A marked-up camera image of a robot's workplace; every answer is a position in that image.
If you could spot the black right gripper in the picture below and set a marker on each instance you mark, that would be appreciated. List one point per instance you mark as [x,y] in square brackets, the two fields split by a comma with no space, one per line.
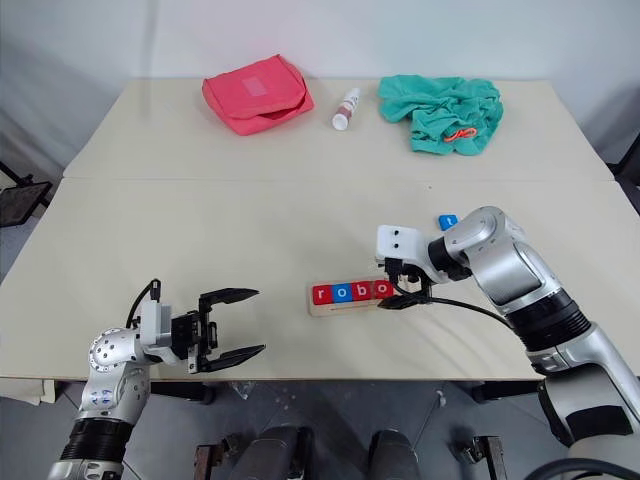
[417,281]

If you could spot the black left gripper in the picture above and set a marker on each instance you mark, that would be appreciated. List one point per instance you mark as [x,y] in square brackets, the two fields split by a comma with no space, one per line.
[195,335]

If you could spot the red letter O tile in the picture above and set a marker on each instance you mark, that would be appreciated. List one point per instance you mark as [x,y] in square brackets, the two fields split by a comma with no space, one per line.
[382,289]

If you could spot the red letter b tile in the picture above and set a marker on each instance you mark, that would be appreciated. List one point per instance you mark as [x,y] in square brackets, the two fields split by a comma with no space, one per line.
[363,292]

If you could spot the blue letter O tile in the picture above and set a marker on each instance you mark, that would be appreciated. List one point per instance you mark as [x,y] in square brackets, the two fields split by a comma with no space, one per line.
[341,293]

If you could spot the red letter R tile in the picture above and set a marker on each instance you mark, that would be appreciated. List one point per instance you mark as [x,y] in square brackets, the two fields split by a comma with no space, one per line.
[321,295]

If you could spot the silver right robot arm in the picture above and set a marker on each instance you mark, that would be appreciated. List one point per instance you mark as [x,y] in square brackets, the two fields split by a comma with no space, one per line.
[520,280]

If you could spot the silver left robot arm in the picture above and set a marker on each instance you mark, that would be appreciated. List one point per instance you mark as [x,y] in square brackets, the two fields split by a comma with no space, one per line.
[107,380]

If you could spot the wooden letter tile rack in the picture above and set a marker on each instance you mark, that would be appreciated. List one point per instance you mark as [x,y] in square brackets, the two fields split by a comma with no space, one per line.
[345,309]

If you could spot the black table foot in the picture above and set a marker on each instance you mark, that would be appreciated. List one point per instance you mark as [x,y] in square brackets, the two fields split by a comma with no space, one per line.
[505,391]
[190,392]

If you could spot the dark rounded shape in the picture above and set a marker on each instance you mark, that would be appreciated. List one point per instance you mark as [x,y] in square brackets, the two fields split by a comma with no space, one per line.
[392,457]
[275,455]

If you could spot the small white bottle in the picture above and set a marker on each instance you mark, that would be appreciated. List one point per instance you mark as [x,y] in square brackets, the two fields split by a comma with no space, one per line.
[345,112]

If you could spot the crumpled green cloth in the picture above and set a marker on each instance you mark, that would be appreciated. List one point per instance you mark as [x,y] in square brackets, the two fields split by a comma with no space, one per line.
[440,105]

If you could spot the pink fabric pouch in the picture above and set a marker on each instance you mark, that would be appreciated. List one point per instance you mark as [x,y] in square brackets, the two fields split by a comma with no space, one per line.
[250,95]

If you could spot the black metal stand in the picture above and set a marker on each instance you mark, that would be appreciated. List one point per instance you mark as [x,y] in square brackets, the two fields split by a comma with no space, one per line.
[22,197]

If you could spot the dark chair part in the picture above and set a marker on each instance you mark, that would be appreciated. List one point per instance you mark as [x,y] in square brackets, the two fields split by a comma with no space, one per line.
[627,165]

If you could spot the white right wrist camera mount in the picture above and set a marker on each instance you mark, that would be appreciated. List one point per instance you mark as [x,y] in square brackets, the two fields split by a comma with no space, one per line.
[400,242]

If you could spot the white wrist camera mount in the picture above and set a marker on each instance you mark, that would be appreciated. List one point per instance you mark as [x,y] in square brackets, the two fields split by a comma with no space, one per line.
[155,327]
[400,242]

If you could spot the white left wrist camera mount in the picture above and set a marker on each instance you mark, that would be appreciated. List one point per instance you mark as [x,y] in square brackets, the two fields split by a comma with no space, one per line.
[155,327]

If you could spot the rusty brown metal bracket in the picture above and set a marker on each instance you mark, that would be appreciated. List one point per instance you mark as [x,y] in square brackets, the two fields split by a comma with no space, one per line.
[204,462]
[491,457]

